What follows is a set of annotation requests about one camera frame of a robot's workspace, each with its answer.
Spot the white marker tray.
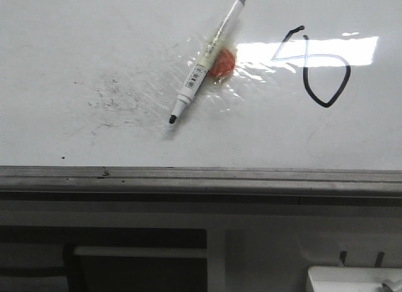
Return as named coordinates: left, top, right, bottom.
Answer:
left=305, top=266, right=401, bottom=291

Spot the white whiteboard with aluminium frame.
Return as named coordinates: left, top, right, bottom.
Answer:
left=1, top=0, right=401, bottom=199

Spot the white black whiteboard marker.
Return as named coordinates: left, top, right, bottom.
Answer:
left=168, top=0, right=246, bottom=124

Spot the white pegboard panel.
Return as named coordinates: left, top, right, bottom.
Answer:
left=1, top=198, right=401, bottom=291

